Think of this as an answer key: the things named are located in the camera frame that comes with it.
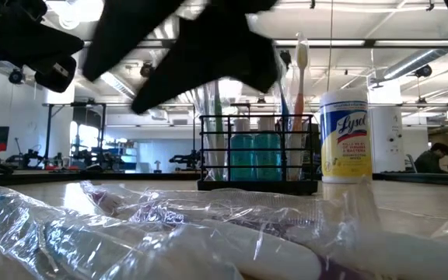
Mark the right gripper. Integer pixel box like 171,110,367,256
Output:
81,0,284,116

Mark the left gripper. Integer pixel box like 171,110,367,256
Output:
0,0,85,68

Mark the orange toothbrush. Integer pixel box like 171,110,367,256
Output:
289,31,310,182

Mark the purple toothbrush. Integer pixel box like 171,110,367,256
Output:
305,182,448,280
79,180,326,280

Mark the black ceiling dome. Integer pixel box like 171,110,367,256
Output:
138,60,156,79
8,68,25,85
414,64,433,79

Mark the Lysol wipes canister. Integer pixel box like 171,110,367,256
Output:
319,89,373,184

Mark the white round column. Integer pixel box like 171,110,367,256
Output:
368,79,404,174

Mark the person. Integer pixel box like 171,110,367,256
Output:
414,142,448,174

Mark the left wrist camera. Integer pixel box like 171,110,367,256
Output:
34,57,78,94

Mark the black aluminium table frame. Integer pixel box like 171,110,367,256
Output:
0,170,448,187

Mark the black wire caddy basket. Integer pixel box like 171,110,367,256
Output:
197,114,319,195

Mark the silver ventilation duct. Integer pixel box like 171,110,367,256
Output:
367,48,448,89

